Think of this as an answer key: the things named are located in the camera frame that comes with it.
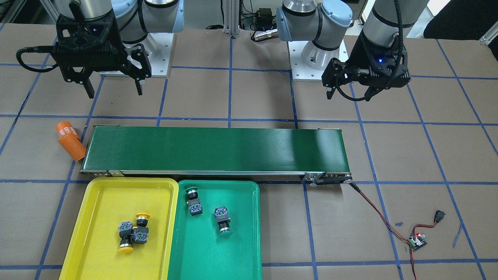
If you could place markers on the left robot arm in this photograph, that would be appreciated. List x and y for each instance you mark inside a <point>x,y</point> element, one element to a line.
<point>325,25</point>

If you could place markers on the orange cylinder with 4680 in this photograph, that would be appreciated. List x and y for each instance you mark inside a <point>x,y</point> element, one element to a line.
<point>66,128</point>

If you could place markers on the green push button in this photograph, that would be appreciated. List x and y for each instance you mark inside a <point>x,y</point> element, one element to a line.
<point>193,201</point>
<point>223,219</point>

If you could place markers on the green conveyor belt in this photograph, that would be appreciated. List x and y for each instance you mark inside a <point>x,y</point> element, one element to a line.
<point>317,156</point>

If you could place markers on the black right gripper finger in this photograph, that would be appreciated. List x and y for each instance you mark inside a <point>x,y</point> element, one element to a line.
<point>138,84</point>
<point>85,81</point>

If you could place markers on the aluminium frame post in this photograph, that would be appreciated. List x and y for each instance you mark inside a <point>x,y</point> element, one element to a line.
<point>231,17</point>

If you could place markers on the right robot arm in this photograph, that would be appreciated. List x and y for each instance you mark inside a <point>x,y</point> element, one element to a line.
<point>130,38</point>

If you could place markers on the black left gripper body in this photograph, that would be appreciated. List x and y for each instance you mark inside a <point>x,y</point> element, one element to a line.
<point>358,56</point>

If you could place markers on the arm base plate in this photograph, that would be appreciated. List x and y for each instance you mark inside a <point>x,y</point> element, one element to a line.
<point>317,58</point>
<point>158,47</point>

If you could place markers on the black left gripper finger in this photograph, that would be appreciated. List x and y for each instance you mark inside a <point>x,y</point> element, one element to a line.
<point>329,92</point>

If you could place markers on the yellow plastic tray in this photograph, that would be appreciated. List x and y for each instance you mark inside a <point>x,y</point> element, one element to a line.
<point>93,250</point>

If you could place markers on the small motor controller board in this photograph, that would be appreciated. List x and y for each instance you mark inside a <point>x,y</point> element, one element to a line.
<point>417,241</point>

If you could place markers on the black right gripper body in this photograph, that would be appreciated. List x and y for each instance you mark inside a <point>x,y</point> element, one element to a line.
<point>137,62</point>

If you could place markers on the plain orange cylinder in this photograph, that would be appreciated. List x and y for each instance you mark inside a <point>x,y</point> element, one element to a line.
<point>72,146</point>

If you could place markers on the yellow push button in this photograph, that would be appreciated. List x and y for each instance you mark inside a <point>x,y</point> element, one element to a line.
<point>125,233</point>
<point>140,232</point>

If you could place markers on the green plastic tray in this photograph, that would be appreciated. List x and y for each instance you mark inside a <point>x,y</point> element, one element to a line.
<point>199,251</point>

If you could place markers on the black inline switch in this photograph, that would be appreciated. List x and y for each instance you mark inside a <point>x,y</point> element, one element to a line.
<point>438,216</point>

